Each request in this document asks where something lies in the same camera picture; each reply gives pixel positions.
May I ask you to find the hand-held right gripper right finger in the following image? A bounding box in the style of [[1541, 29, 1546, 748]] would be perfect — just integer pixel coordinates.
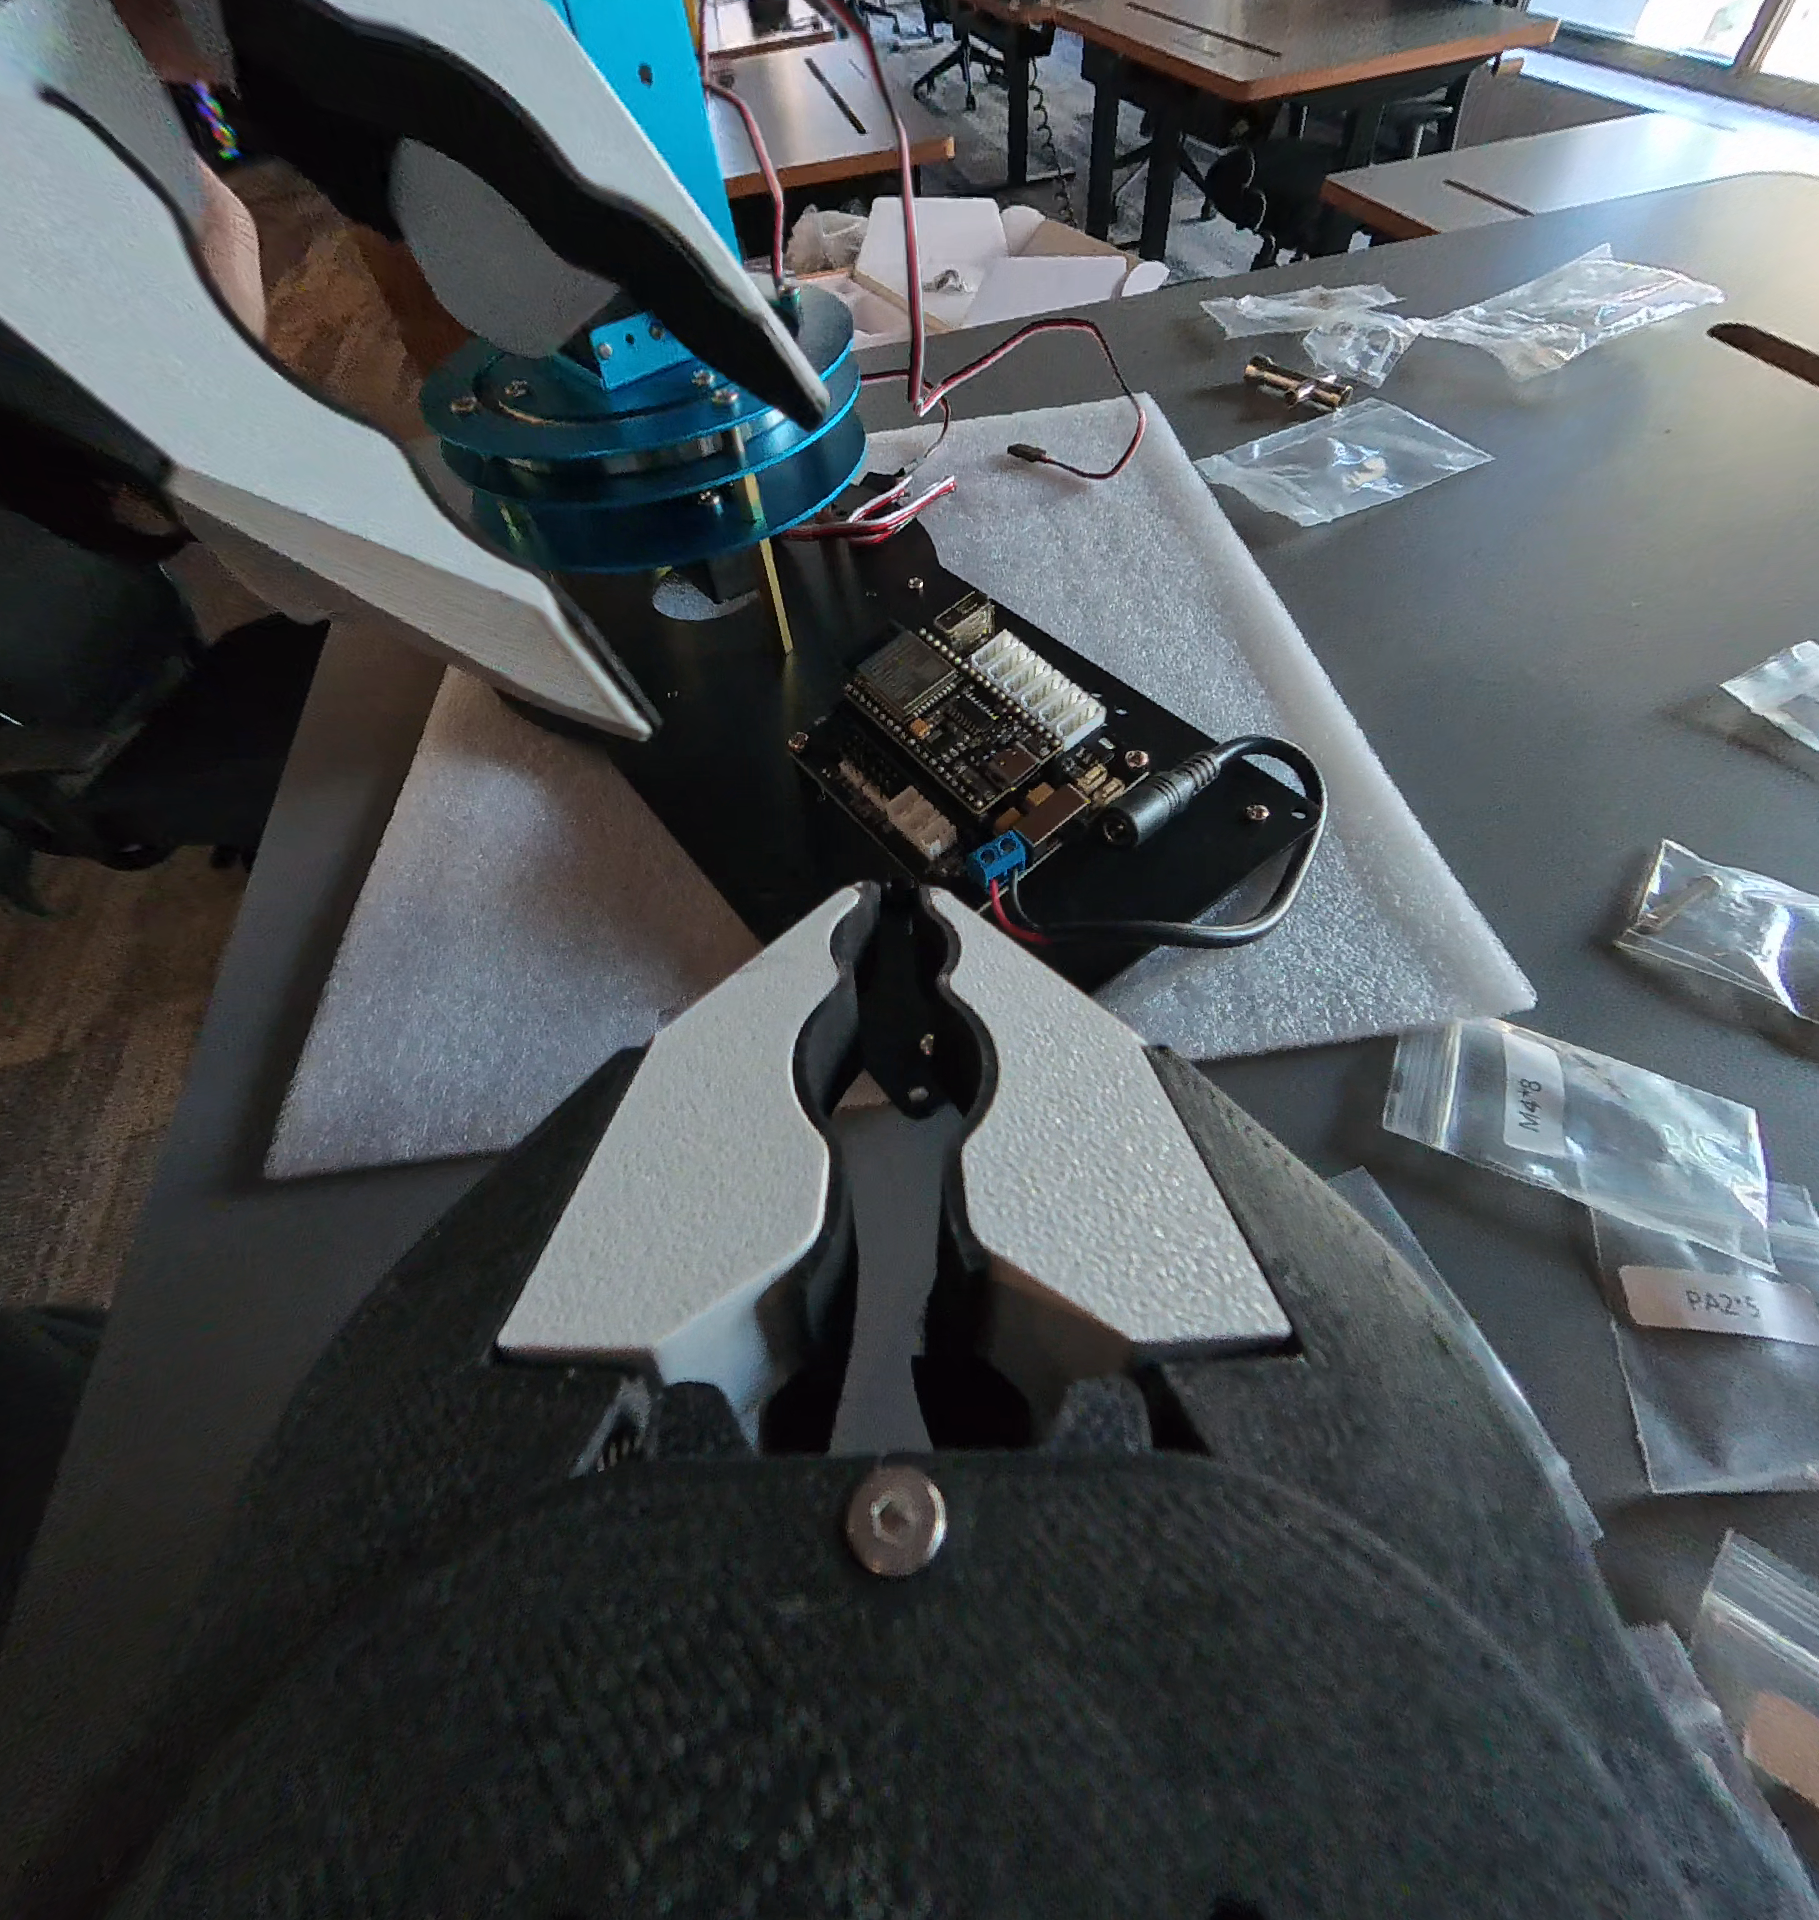
[[915, 883, 1295, 1366]]

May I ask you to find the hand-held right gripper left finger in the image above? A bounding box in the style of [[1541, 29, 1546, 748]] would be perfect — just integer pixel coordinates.
[[492, 883, 869, 1389]]

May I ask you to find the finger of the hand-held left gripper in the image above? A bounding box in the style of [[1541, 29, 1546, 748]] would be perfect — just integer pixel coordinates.
[[226, 0, 839, 432], [0, 75, 659, 746]]

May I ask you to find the wood edged grey desk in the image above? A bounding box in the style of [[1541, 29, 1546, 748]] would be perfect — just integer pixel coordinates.
[[702, 52, 955, 203], [1321, 111, 1773, 241], [969, 0, 1563, 241]]

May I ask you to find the white foam sheet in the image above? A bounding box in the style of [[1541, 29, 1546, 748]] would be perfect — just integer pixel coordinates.
[[264, 393, 1538, 1183]]

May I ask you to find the black office chair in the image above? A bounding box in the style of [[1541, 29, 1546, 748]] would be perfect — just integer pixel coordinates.
[[0, 480, 334, 921]]

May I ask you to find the black control circuit board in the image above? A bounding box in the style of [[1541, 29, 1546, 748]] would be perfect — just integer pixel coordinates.
[[786, 591, 1174, 902]]

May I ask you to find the cluster of labelled screw bags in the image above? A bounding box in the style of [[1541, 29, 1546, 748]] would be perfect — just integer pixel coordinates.
[[1328, 641, 1819, 1920]]

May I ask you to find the white cardboard box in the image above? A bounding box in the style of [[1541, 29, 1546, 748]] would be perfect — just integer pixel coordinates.
[[786, 193, 1174, 344]]

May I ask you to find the empty clear plastic bag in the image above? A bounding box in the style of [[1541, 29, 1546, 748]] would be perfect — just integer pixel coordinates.
[[1305, 315, 1427, 391], [1426, 247, 1729, 380], [1195, 396, 1497, 527], [1198, 285, 1403, 342]]

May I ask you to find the bright glass window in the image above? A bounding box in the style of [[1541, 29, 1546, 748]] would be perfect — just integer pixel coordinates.
[[1508, 0, 1819, 84]]

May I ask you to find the black power cable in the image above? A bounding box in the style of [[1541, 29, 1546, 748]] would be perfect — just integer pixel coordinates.
[[984, 735, 1330, 949]]

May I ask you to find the striped servo cable bundle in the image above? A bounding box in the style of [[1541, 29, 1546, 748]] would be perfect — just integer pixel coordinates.
[[707, 0, 959, 549]]

